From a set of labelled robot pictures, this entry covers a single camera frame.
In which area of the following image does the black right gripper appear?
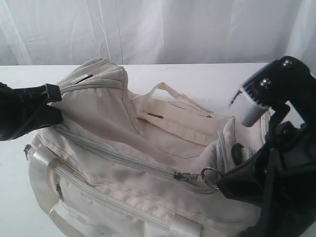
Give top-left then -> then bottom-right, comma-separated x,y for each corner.
216,120 -> 316,237

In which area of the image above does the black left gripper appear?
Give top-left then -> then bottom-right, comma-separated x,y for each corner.
0,83 -> 63,141

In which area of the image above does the white fabric duffel bag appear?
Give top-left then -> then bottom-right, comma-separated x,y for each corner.
27,59 -> 270,237

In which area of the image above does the white backdrop curtain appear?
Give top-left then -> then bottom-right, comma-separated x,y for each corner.
0,0 -> 316,68

